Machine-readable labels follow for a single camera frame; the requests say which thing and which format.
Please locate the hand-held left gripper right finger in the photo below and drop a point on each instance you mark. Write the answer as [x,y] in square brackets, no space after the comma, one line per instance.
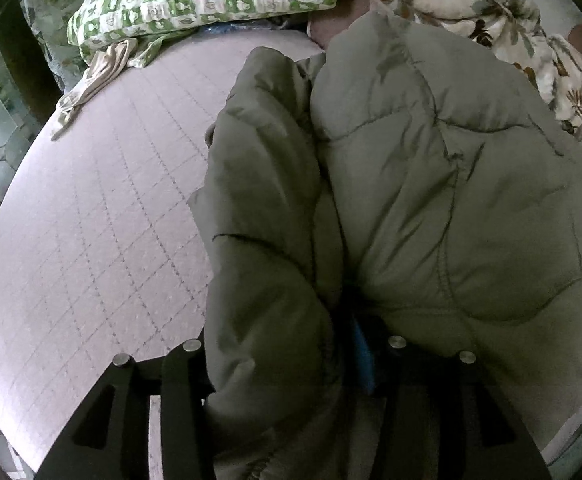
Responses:
[363,360]

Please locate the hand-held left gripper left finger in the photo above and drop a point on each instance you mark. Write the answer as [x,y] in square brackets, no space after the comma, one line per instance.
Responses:
[183,375]

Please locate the olive quilted hooded jacket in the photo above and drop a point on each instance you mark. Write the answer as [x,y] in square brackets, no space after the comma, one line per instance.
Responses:
[421,185]

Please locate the beige cloth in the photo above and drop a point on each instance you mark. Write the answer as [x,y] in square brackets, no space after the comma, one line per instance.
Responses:
[96,72]

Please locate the blue plastic bag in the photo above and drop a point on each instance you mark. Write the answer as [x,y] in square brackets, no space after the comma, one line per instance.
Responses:
[226,27]

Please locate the leaf print blanket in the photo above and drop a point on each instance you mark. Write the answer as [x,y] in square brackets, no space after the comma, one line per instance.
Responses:
[471,0]

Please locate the grey floral pillow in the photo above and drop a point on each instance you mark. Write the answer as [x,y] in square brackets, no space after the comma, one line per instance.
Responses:
[51,10]

